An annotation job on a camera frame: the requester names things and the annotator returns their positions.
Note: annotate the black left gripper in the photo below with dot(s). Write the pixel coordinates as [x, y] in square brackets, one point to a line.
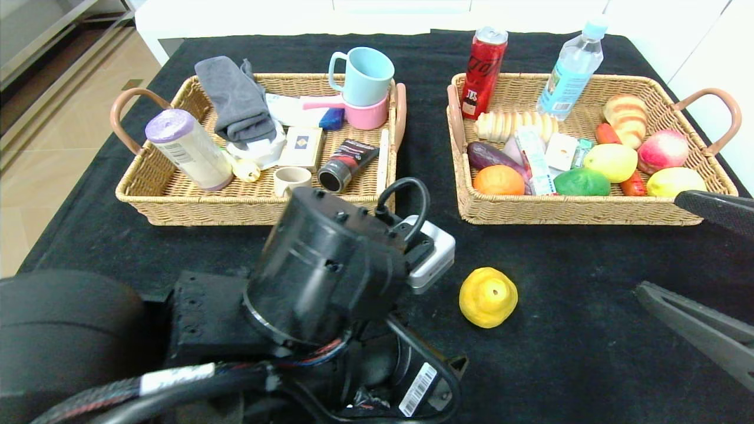
[419, 388]

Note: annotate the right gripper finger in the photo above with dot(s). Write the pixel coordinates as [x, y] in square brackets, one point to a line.
[724, 211]
[707, 330]

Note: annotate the yellow pear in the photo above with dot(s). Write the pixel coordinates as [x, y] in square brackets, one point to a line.
[486, 300]

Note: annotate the yellow lemon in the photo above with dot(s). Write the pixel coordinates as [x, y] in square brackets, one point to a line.
[612, 163]
[671, 181]

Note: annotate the green mint gum box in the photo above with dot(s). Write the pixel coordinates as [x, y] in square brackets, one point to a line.
[582, 153]

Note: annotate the white marker pen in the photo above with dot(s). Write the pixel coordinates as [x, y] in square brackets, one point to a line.
[383, 159]

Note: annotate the black cosmetic tube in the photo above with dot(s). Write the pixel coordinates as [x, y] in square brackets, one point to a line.
[347, 162]

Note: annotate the small cream cup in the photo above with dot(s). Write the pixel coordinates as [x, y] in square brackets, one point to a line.
[291, 179]

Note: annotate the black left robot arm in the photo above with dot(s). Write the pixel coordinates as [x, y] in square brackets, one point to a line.
[318, 265]

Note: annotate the pink peach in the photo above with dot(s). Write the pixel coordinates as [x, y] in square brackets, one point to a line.
[662, 151]

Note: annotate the croissant bread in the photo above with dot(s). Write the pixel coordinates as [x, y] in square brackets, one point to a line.
[625, 118]

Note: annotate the orange carrot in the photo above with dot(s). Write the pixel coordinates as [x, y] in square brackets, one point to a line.
[605, 134]

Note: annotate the green fruit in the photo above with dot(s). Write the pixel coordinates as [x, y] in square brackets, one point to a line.
[582, 184]

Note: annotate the small white packet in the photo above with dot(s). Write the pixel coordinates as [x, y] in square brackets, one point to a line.
[559, 152]

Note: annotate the green white slim box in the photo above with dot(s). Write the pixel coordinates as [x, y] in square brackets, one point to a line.
[536, 161]

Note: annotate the clear water bottle blue label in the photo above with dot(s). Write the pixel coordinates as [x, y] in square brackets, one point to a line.
[568, 75]

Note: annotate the orange fruit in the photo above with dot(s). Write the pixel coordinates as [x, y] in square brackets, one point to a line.
[498, 180]

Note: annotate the long striped bread roll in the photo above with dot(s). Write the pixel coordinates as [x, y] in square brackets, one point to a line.
[506, 125]

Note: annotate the purple eggplant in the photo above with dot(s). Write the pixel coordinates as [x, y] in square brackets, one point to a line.
[489, 156]

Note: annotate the cream box blue emblem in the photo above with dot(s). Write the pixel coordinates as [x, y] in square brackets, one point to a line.
[301, 149]

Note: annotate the small yellow toy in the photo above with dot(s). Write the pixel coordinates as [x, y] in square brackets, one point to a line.
[248, 171]

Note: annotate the pink cup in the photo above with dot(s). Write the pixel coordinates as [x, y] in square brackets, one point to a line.
[365, 116]

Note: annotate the red soda can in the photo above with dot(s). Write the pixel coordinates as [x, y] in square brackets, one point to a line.
[483, 69]

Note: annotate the white round container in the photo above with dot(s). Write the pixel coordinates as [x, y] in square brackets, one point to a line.
[265, 151]

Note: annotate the small blue block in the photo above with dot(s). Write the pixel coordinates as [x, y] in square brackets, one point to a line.
[331, 119]

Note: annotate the white plastic packet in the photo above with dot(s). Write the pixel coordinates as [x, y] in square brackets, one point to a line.
[288, 111]

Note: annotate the light blue mug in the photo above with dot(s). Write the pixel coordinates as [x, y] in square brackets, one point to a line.
[368, 75]

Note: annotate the white bottle purple cap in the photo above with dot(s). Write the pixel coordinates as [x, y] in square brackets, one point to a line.
[193, 152]

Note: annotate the grey folded cloth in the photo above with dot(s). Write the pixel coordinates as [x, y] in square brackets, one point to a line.
[235, 99]

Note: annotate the white low cabinet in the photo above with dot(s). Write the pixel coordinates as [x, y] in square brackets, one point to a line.
[235, 17]

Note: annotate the metal shelf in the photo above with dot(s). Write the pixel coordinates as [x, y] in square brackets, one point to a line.
[35, 35]

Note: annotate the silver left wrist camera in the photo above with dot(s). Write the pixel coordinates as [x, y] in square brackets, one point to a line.
[433, 259]

